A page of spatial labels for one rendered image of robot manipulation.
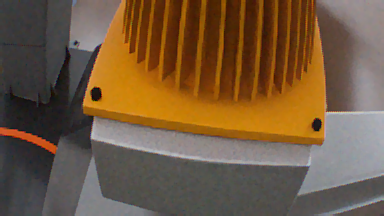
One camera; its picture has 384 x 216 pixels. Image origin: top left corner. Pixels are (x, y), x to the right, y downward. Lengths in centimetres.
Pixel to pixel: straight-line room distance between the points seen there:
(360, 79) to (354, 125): 232
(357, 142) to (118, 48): 48
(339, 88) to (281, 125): 256
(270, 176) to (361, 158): 36
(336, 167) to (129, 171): 39
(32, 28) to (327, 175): 196
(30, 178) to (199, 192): 209
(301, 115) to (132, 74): 19
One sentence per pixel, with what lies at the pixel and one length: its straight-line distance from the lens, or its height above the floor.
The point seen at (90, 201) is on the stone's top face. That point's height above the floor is 87.
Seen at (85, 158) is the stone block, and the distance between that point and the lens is 186.
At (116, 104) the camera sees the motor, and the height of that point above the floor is 176.
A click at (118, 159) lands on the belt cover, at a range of 77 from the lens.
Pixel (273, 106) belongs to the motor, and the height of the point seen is 176.
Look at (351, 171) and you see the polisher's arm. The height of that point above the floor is 152.
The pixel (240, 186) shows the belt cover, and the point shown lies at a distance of 78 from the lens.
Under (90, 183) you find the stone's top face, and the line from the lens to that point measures 178.
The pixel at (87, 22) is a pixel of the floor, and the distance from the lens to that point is 349.
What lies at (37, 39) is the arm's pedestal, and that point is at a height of 47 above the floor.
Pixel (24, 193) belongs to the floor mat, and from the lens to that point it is 279.
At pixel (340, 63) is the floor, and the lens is 346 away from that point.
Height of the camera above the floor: 234
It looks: 50 degrees down
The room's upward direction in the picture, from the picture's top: 5 degrees clockwise
